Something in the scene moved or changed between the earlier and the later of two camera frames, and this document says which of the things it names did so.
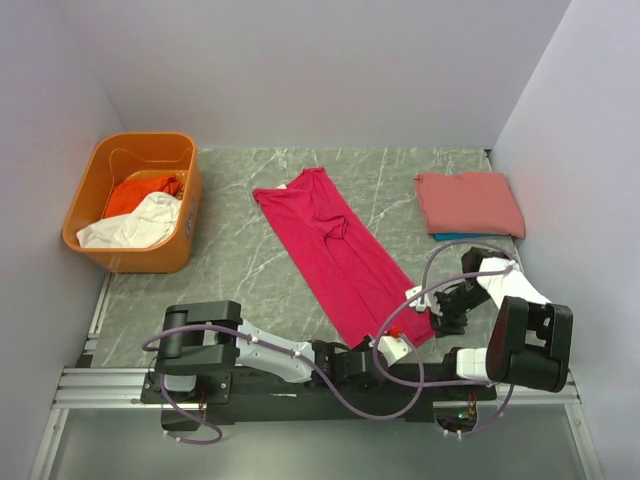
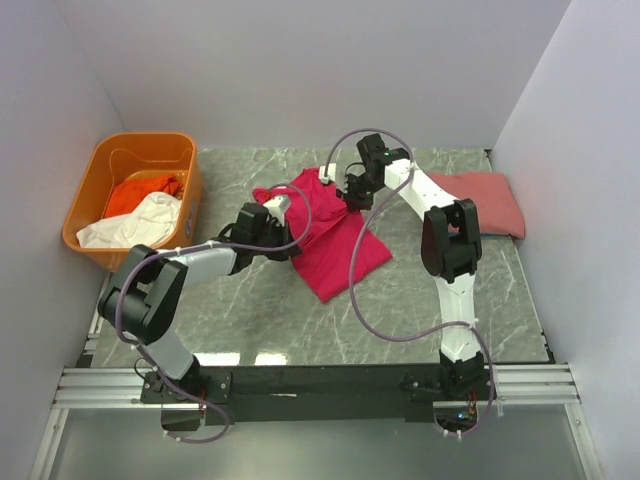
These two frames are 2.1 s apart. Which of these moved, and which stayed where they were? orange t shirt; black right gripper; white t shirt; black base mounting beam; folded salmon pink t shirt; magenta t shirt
Moved: black right gripper; magenta t shirt
Stayed: folded salmon pink t shirt; black base mounting beam; orange t shirt; white t shirt
